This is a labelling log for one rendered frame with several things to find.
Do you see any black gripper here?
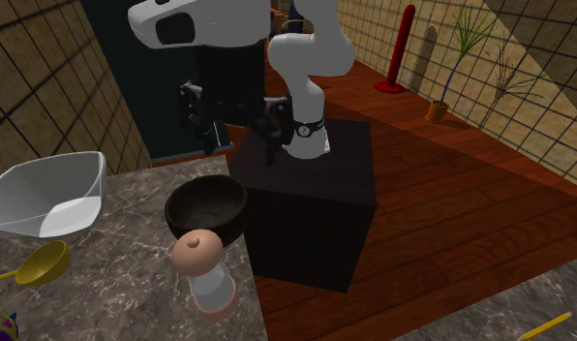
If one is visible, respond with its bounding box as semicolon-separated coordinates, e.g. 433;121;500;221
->
176;41;297;168

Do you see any red pole on round base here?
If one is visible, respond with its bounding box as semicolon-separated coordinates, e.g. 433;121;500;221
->
374;4;417;95

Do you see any glass jar with pink lid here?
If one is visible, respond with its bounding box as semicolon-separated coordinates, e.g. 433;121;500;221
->
169;229;238;324

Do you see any dark brown bowl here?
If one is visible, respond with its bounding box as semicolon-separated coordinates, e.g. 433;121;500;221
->
164;173;249;248

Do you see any yellow scoop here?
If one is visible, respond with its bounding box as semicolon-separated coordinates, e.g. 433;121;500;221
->
0;239;74;289

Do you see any white square bowl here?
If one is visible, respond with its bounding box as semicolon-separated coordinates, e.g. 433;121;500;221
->
0;150;107;239

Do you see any green plant in orange pot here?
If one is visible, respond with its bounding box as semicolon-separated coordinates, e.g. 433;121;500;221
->
424;4;499;125

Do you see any dark door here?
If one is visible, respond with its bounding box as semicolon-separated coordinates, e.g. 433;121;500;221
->
79;0;235;162

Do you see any yellow pencil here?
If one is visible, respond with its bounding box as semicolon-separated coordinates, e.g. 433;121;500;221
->
516;311;576;341

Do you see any dark robot stand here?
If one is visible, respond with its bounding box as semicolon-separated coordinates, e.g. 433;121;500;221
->
228;117;379;295

